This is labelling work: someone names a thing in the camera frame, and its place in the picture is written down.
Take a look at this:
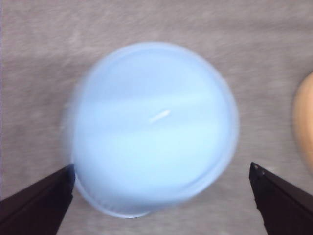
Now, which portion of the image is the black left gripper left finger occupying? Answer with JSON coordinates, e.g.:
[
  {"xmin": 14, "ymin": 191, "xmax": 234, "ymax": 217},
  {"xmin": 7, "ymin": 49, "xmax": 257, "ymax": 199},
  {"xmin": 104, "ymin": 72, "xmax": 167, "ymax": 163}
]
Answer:
[{"xmin": 0, "ymin": 164, "xmax": 75, "ymax": 235}]

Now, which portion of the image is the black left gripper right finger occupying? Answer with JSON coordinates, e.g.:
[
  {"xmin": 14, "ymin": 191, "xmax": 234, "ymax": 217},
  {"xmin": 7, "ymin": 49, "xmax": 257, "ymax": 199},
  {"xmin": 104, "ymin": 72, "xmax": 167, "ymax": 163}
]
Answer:
[{"xmin": 249, "ymin": 162, "xmax": 313, "ymax": 235}]

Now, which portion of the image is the wooden cup tree stand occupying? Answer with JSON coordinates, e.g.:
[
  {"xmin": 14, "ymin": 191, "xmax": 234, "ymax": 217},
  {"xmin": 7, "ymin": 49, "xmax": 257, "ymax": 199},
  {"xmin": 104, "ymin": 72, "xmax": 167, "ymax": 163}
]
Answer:
[{"xmin": 293, "ymin": 72, "xmax": 313, "ymax": 174}]

